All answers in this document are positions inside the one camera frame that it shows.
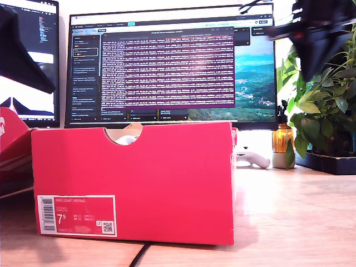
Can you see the green leafy houseplant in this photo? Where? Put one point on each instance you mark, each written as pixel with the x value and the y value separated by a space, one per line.
pixel 320 105

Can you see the small black computer monitor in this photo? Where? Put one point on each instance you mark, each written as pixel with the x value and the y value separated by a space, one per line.
pixel 41 33

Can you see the amber pump bottle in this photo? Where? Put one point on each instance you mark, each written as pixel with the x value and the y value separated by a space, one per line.
pixel 281 139

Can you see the red Nike shoebox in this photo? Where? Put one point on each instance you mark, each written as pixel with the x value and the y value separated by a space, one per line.
pixel 139 183

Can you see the black planter tray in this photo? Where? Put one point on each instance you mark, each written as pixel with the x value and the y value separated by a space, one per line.
pixel 328 164

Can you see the white sneaker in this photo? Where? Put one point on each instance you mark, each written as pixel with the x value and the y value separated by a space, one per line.
pixel 126 140

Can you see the large black computer monitor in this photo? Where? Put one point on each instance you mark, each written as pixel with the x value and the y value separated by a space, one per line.
pixel 167 75

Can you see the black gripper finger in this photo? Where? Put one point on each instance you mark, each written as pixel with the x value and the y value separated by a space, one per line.
pixel 317 55
pixel 19 53

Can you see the red Nike shoebox lid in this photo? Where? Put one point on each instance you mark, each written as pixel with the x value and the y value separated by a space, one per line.
pixel 14 150

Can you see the white game controller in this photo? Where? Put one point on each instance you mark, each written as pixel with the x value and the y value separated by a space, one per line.
pixel 257 160

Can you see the small pale round pot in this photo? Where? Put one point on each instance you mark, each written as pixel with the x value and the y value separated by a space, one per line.
pixel 278 162

